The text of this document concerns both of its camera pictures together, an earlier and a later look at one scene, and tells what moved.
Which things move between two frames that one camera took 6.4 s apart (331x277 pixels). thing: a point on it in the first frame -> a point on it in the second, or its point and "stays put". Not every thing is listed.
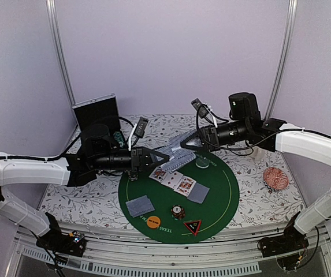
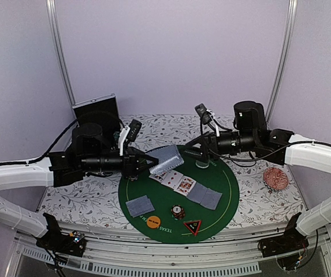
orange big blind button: [153, 221] stays put
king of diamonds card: [186, 185] stays put
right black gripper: [214, 145] -> [208, 144]
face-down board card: [198, 193] stays put
